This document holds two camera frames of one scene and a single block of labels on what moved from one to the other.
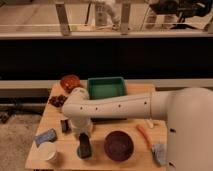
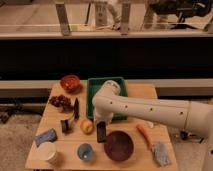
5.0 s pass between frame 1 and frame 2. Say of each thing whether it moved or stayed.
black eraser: moved
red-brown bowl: stayed
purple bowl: stayed
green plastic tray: stayed
